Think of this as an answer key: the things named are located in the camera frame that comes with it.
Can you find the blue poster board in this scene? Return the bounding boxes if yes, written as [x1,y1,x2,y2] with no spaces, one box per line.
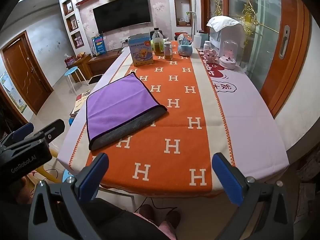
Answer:
[91,35,106,56]

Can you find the orange H-pattern table runner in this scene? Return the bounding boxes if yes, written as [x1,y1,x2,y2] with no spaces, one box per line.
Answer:
[68,40,235,197]

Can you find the glass bottle with yellow liquid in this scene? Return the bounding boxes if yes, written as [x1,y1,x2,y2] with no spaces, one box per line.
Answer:
[152,28,164,56]

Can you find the brown wooden door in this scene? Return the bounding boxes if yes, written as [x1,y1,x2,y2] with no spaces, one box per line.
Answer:
[1,31,53,114]

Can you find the white wall shelf unit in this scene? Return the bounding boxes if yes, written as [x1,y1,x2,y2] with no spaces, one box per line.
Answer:
[59,0,91,55]

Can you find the white appliance with cloth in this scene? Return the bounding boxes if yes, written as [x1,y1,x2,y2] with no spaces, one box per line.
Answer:
[207,16,246,57]

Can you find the blue round stool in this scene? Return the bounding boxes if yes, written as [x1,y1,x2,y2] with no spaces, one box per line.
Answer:
[64,66,89,94]

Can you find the books on floor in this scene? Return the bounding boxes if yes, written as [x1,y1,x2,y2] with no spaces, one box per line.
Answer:
[70,90,91,118]

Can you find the small glass jar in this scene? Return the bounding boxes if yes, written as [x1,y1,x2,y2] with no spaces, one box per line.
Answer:
[163,41,173,60]

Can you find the black wall television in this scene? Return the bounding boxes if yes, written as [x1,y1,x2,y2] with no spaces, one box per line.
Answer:
[93,0,151,34]

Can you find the blue duck picture box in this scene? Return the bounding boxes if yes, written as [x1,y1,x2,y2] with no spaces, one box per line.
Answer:
[128,33,153,67]

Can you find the wooden sliding door frame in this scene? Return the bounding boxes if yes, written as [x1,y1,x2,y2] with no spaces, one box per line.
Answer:
[260,0,311,117]

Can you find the glass dome ornament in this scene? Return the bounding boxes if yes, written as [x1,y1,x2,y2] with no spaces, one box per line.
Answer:
[219,40,238,70]

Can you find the wooden TV cabinet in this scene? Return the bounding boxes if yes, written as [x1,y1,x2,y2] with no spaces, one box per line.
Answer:
[67,49,121,81]

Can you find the white plastic bottle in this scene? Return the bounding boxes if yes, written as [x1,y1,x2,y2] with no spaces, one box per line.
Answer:
[193,30,209,49]

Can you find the purple grey folded towel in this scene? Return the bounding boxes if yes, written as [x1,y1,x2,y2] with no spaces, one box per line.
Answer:
[86,73,167,151]

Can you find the pink flower ornament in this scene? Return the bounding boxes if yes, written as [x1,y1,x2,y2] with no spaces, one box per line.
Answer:
[203,49,217,64]

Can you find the small white jar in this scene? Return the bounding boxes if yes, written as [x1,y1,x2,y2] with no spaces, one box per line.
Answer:
[203,40,212,50]

